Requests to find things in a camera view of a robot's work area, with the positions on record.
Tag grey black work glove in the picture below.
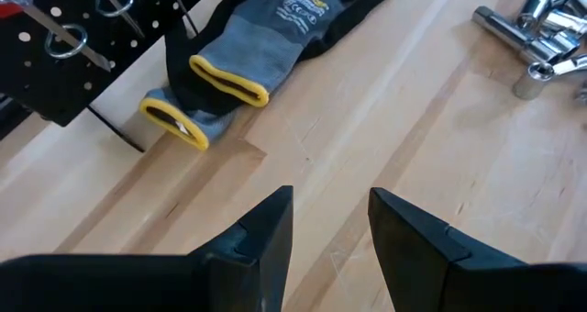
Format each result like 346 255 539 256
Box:
188 0 400 109
138 20 244 151

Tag black metal pegboard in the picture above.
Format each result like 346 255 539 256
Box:
0 0 230 153

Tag silver ratchet wrench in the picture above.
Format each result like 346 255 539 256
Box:
471 5 559 65

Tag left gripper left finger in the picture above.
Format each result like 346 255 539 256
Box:
190 185 294 312

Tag small ring wire rack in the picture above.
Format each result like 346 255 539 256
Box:
43 0 137 61

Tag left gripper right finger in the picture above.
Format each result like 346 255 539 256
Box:
369 187 528 312

